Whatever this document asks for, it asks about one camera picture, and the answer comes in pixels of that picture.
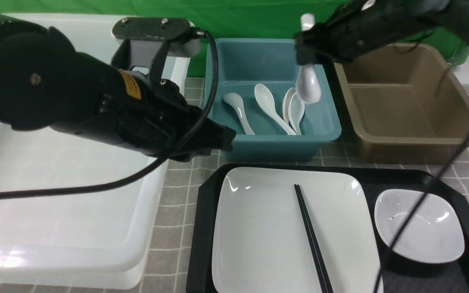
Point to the white square rice plate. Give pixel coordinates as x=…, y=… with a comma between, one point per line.
x=260, y=244

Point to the white spoon far left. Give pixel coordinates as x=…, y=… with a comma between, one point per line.
x=236, y=102

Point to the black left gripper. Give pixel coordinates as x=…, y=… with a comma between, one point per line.
x=112, y=104

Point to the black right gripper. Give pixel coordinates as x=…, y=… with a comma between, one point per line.
x=353, y=30

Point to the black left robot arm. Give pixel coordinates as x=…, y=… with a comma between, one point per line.
x=46, y=82

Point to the grey checked tablecloth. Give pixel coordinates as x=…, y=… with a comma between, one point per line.
x=169, y=249

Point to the black chopsticks pair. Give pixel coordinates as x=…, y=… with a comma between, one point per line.
x=320, y=268

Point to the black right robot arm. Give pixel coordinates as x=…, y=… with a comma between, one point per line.
x=453, y=15

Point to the white spoon centre long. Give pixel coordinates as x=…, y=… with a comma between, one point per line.
x=266, y=102

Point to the white ceramic spoon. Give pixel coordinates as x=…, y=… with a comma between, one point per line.
x=308, y=86

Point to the white spoon front right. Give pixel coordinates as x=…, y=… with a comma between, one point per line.
x=296, y=112

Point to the teal plastic bin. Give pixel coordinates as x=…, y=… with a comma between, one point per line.
x=244, y=63

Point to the green backdrop cloth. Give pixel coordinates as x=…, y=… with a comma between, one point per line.
x=274, y=19

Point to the large white plastic bin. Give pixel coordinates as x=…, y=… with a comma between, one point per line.
x=94, y=242

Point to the black serving tray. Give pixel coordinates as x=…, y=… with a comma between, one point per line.
x=401, y=275

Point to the small white bowl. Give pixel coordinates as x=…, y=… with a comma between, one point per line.
x=434, y=234

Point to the white spoon back right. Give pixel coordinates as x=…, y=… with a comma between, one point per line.
x=286, y=103

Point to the brown plastic bin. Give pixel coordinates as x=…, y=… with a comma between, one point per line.
x=405, y=105

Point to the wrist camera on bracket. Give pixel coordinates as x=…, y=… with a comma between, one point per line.
x=147, y=42

